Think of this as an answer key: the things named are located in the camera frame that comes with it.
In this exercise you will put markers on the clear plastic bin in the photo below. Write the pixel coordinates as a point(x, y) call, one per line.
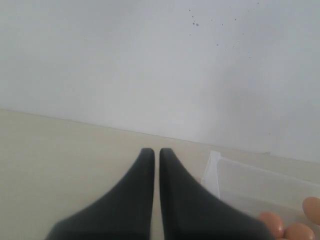
point(253, 190)

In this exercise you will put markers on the brown egg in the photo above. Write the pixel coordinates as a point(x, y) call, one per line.
point(311, 209)
point(273, 222)
point(299, 231)

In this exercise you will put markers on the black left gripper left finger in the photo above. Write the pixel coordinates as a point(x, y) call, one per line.
point(124, 213)

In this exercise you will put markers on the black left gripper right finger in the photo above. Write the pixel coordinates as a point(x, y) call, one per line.
point(190, 212)

